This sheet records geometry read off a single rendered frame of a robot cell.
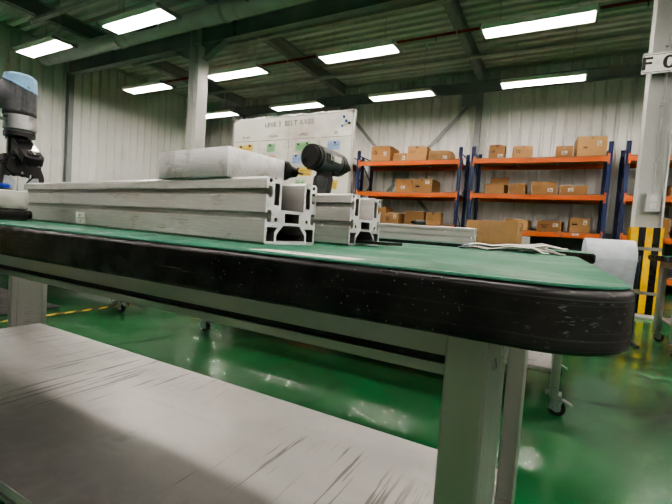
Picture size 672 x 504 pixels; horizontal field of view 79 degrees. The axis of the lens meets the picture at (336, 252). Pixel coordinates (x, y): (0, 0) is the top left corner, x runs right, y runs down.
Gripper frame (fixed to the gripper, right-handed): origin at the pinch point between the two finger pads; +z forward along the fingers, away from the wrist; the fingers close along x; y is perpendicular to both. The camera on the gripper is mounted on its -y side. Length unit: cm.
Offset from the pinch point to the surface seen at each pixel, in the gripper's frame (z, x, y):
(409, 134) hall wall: -286, -1013, 381
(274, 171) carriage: -7, -4, -91
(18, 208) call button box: 0.8, 10.6, -34.1
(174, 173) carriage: -6, 5, -79
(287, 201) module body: -3, -2, -95
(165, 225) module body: 2, 5, -77
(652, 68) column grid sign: -220, -578, -146
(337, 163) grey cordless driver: -15, -39, -77
